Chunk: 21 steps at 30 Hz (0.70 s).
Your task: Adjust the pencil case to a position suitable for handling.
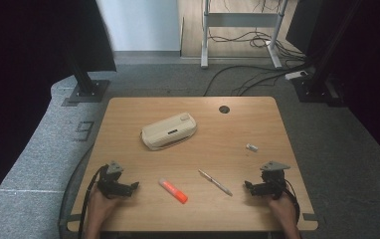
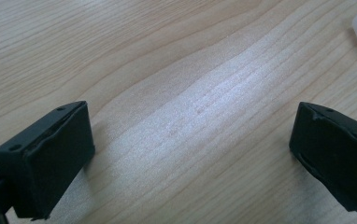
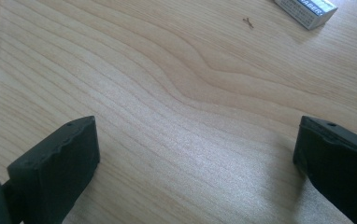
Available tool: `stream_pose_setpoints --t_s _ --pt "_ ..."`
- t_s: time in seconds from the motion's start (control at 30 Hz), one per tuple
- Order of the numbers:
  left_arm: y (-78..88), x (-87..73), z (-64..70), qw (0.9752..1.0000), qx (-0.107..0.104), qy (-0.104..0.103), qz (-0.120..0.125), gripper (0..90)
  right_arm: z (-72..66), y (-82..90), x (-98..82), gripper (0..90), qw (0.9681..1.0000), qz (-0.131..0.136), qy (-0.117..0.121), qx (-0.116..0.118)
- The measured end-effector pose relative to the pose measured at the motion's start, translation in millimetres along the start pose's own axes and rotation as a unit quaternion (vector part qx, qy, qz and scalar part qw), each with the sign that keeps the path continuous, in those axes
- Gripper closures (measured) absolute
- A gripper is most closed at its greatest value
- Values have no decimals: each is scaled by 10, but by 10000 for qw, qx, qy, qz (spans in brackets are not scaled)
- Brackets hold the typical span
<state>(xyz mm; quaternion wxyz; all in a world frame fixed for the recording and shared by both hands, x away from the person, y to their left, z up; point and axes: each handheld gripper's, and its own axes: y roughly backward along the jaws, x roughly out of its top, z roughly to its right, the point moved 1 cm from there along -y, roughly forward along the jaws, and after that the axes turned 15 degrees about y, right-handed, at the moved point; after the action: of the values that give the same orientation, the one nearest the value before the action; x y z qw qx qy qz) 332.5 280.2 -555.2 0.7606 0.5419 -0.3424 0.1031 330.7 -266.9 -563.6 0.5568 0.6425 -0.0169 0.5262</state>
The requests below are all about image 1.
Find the black curtain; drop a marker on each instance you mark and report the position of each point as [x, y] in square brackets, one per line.
[29, 66]
[370, 66]

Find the white metal desk frame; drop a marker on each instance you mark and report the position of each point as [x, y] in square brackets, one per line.
[241, 19]

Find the black stand with square base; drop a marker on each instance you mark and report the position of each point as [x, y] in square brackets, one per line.
[87, 89]
[317, 86]

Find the white power strip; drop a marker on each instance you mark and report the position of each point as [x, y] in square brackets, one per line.
[295, 75]

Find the person's left hand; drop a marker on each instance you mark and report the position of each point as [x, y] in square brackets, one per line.
[100, 205]

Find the grey tape strip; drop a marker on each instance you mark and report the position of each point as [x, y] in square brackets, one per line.
[74, 218]
[310, 217]

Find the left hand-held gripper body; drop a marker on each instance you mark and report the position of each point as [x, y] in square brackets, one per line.
[110, 184]

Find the person's right hand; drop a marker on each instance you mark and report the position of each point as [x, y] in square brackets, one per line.
[285, 209]

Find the orange highlighter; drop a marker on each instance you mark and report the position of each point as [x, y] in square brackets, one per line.
[174, 191]

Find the silver pen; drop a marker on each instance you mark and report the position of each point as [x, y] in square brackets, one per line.
[215, 182]

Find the small white eraser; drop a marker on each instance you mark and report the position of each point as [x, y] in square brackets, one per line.
[251, 147]

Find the grey floor tape mark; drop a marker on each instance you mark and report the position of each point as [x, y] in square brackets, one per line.
[84, 131]

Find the beige pencil case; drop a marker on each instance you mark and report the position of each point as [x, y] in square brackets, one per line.
[168, 131]

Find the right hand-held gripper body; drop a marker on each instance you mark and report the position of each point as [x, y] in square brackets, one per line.
[273, 182]

